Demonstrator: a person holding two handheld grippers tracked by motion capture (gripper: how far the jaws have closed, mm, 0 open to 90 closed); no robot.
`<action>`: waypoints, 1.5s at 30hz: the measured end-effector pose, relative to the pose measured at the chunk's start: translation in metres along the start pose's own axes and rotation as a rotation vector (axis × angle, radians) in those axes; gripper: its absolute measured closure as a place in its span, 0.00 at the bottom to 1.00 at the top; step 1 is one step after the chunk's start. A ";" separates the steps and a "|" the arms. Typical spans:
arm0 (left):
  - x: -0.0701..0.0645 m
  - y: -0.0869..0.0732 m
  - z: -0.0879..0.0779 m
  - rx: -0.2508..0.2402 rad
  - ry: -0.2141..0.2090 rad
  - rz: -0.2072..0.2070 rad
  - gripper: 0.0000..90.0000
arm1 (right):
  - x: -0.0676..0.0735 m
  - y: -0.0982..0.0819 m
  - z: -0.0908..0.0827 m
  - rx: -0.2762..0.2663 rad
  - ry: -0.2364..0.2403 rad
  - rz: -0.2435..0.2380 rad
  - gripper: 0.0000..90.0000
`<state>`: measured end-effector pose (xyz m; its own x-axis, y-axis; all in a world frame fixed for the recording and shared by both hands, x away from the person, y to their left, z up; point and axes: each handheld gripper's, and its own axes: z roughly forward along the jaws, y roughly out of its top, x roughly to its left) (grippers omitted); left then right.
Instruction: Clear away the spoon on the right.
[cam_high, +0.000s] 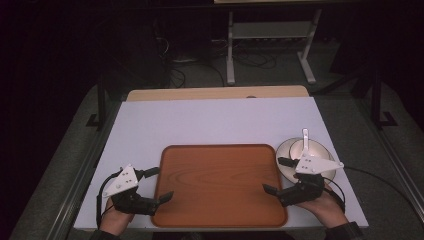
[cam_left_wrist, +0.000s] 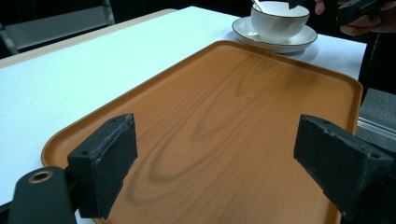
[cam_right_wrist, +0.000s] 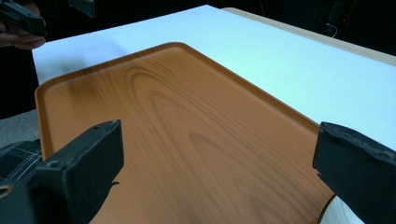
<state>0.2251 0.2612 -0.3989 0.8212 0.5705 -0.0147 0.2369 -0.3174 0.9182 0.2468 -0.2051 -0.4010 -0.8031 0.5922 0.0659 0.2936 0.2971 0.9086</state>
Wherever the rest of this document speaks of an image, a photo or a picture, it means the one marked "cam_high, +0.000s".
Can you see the silver metal bowl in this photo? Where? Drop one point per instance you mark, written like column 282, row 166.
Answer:
column 285, row 151

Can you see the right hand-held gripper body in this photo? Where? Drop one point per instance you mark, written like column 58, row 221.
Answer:
column 308, row 191

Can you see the black metal stand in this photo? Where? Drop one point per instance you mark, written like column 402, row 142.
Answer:
column 101, row 106
column 378, row 106

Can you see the white spoon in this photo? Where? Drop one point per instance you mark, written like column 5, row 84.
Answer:
column 305, row 138

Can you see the grey metal rail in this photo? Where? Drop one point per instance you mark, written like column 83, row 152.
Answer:
column 396, row 160
column 80, row 180

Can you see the brown wooden tray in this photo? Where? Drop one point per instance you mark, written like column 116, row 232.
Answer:
column 216, row 186

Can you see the white metal stand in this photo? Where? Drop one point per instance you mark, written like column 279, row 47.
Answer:
column 271, row 30

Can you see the person's left hand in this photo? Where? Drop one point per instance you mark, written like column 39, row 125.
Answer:
column 113, row 218

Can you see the person's right hand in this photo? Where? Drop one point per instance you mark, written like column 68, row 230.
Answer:
column 328, row 210

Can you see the white board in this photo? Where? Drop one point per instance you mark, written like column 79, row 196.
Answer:
column 206, row 123

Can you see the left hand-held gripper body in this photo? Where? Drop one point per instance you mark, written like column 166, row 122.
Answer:
column 121, row 181

